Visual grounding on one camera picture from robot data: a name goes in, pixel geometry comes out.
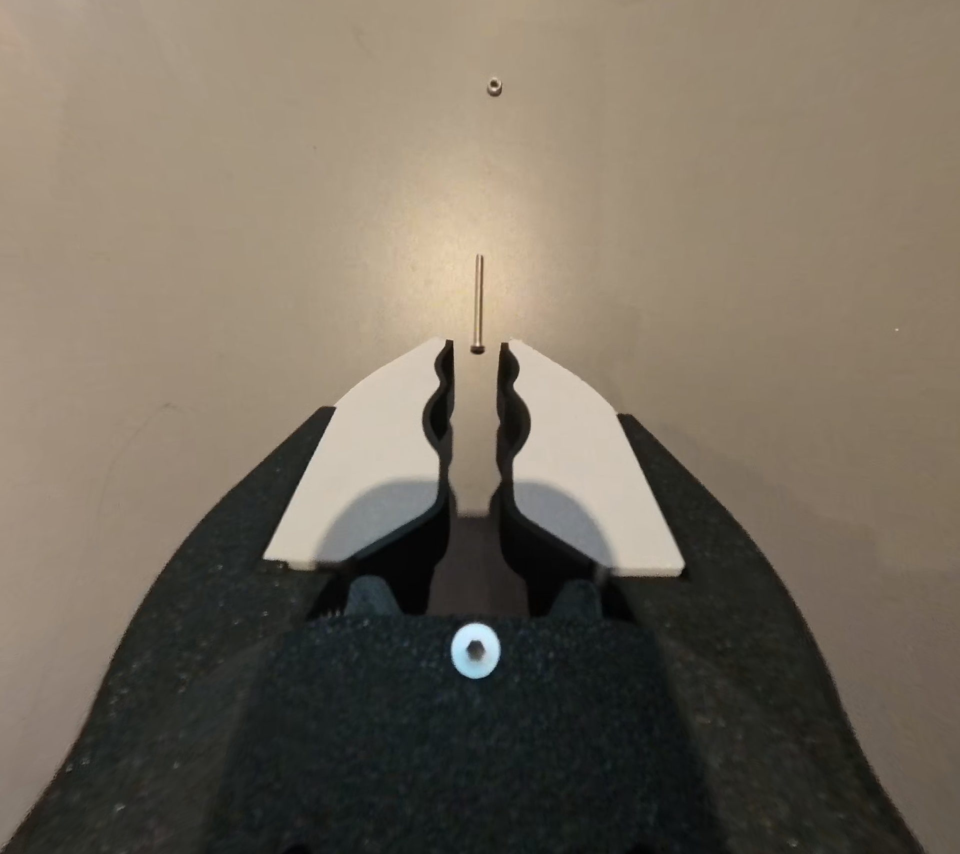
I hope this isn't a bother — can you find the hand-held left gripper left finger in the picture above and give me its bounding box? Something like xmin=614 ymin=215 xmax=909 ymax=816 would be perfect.
xmin=264 ymin=337 xmax=460 ymax=617

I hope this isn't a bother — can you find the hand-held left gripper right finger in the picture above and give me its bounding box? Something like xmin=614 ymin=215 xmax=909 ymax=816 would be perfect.
xmin=489 ymin=337 xmax=687 ymax=617

